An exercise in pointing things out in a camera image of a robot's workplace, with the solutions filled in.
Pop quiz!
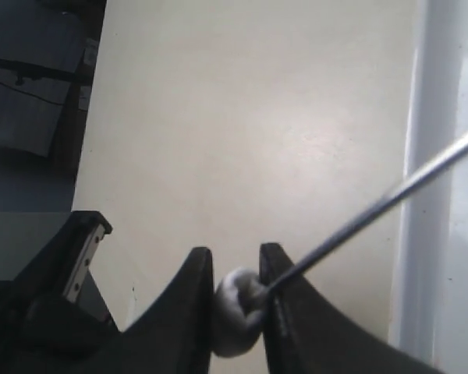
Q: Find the dark furniture beside table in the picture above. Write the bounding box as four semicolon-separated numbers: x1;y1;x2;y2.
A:
0;1;106;213

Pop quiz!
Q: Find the thin metal skewer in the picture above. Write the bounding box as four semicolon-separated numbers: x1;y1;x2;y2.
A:
250;131;468;309

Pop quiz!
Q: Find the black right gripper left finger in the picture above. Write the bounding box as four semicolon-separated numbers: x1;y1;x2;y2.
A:
101;247;213;373

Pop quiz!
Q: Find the white rectangular plastic tray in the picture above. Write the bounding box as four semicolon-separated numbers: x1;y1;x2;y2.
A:
388;1;468;373

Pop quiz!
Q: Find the white paper roll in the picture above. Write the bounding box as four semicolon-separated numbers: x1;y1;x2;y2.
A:
211;267;268;358

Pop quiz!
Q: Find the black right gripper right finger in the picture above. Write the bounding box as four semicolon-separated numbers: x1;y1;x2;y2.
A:
259;242;453;374

